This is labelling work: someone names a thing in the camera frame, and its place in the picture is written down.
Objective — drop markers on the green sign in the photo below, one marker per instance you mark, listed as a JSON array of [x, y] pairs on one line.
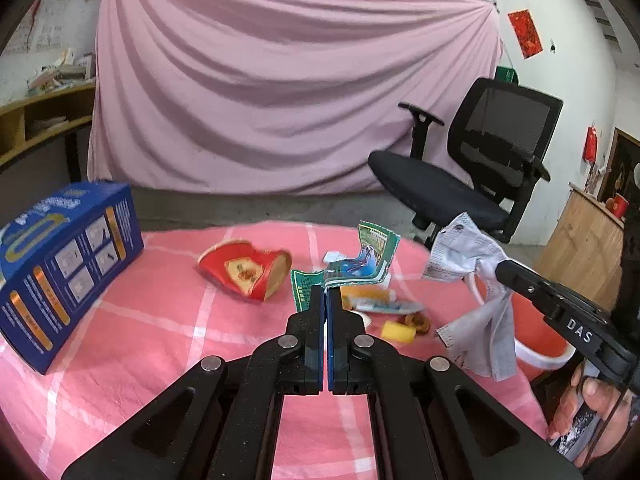
[[506, 75]]

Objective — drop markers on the white paper scrap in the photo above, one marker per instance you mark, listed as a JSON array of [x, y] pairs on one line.
[[332, 258]]

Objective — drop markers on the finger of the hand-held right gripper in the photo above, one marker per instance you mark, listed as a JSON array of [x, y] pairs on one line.
[[520, 277]]

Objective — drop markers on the red wall poster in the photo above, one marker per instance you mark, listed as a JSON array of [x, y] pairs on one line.
[[525, 32]]

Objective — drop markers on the crushed red box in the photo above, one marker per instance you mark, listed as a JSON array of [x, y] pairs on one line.
[[245, 270]]

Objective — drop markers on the pile of books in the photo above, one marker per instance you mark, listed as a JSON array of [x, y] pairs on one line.
[[60, 72]]

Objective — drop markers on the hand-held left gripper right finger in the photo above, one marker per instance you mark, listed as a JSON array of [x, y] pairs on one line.
[[334, 340]]

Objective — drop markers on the small orange box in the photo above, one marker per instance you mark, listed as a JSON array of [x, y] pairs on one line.
[[365, 291]]

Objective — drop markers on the person's right hand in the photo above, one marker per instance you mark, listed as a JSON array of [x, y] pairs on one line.
[[600, 400]]

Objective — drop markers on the wooden cabinet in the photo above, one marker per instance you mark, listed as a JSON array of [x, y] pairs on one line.
[[580, 250]]

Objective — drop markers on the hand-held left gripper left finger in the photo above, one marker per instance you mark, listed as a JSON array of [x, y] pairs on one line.
[[317, 340]]

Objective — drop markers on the pink hanging cloth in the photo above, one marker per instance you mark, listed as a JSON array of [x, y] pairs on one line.
[[275, 85]]

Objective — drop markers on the red hanging ornament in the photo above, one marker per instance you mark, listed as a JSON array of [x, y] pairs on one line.
[[590, 142]]

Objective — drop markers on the red cup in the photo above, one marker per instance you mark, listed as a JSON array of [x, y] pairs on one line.
[[618, 206]]

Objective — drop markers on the white medicine packet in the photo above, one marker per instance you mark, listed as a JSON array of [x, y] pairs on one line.
[[385, 305]]

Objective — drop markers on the wooden wall shelf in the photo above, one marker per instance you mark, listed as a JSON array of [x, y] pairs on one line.
[[45, 110]]

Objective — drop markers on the orange bin with white rim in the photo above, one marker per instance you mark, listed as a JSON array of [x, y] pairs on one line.
[[532, 327]]

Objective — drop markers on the black office chair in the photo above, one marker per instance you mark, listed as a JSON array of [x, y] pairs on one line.
[[430, 185]]

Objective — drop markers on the yellow sponge piece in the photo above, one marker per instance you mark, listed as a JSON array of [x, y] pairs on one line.
[[397, 332]]

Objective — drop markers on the pink checked tablecloth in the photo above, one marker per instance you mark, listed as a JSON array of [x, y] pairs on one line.
[[150, 335]]

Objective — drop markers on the blue cardboard box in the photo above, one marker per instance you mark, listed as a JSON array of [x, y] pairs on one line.
[[60, 270]]

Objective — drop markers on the brown snack piece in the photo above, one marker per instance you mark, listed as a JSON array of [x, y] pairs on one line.
[[417, 322]]

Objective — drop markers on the white face mask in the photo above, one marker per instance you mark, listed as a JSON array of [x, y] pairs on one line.
[[465, 255]]

